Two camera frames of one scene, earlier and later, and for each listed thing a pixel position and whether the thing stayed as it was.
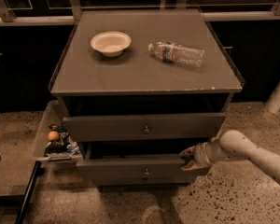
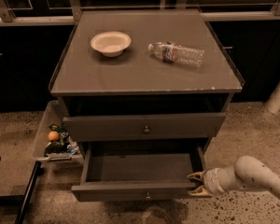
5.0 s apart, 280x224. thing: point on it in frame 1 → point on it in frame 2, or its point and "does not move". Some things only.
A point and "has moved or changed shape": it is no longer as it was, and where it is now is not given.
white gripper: (203, 154) → (213, 181)
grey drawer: (132, 169) has moved or changed shape
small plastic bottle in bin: (74, 147) does not move
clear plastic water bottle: (174, 52) does not move
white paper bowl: (111, 44) does not move
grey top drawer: (145, 127) does not move
